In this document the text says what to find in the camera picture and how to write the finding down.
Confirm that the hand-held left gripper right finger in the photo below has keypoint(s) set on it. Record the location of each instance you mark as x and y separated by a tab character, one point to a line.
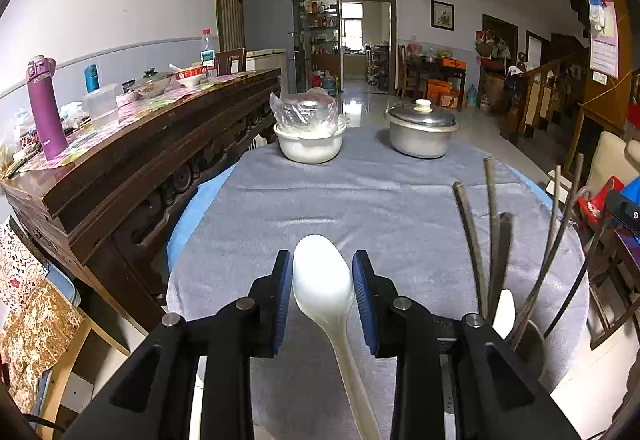
364	300

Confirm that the white patterned cloth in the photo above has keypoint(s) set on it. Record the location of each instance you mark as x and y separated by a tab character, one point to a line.
17	265

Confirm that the purple thermos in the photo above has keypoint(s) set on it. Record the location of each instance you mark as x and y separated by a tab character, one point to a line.
45	115

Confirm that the perforated metal utensil holder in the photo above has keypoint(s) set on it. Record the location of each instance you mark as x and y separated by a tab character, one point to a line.
532	355

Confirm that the pantry shelf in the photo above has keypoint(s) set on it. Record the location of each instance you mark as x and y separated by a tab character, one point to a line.
320	35

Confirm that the clear plastic container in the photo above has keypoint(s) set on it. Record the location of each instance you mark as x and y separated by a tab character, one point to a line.
101	107

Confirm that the bundle of dark chopsticks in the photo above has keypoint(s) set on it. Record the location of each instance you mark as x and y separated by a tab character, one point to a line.
502	250

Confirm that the golden floral cloth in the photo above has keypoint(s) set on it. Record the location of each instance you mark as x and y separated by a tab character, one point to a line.
35	330

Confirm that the red plastic chair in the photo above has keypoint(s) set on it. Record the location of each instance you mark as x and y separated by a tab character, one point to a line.
595	207

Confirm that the red capped water bottle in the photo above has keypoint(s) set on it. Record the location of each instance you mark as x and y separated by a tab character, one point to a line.
208	55

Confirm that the glass lidded bowl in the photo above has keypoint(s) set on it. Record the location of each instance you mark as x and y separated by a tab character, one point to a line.
152	82

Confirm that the brown wooden chair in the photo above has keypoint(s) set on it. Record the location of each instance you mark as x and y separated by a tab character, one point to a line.
231	62

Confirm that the white basin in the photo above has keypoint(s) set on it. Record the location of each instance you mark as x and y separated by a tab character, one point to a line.
310	147

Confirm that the orange box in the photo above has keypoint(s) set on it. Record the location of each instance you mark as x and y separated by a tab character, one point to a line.
439	90

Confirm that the dark wooden table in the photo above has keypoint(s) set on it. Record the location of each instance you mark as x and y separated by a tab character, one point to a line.
445	70

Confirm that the dark wooden chair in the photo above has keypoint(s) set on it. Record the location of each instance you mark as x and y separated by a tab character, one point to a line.
607	280

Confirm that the red and white bowl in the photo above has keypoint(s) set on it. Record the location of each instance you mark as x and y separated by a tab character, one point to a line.
192	77

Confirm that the wall calendar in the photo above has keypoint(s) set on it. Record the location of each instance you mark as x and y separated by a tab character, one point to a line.
604	50

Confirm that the grey refrigerator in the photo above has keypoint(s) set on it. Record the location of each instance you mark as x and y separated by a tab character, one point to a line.
265	20

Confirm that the wooden stair railing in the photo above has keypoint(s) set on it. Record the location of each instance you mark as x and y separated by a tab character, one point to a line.
520	105

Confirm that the framed picture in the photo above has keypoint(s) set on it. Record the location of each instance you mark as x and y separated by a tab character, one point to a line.
443	15

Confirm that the floral checkered cloth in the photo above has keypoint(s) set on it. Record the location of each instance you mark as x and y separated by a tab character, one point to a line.
150	102

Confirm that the aluminium pot lid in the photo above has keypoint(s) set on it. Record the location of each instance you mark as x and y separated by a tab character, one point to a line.
425	117

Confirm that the blue table cover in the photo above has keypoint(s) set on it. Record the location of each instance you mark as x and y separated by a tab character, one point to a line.
187	220

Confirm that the aluminium pot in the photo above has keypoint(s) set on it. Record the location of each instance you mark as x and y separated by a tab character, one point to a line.
420	142

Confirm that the white chest freezer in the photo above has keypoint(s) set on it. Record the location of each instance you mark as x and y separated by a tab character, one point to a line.
265	60

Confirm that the beige armchair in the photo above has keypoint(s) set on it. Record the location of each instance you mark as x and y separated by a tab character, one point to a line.
605	155

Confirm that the clear plastic bag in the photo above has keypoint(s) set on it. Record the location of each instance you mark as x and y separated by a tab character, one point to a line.
305	112

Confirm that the grey tablecloth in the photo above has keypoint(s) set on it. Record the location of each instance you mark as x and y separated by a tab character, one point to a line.
390	200

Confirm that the carved wooden sideboard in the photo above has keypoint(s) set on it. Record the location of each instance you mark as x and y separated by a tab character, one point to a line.
125	180

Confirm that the blue water jug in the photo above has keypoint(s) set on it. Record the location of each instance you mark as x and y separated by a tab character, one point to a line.
328	82

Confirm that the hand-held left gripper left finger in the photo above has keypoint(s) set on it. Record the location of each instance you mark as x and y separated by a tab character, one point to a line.
282	300

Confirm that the teal bottle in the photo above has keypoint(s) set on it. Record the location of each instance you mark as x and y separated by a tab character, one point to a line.
91	80

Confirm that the plastic food bags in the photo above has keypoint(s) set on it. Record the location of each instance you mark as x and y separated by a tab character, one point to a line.
20	140

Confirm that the person's blue jacket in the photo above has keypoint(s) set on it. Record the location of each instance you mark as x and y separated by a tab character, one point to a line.
632	190

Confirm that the white stool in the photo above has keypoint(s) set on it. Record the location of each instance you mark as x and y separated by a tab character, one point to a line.
565	185

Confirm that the clear water jug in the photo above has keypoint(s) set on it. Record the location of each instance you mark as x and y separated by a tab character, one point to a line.
473	97

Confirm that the dark glass jar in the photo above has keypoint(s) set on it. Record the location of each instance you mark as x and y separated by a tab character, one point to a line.
129	85

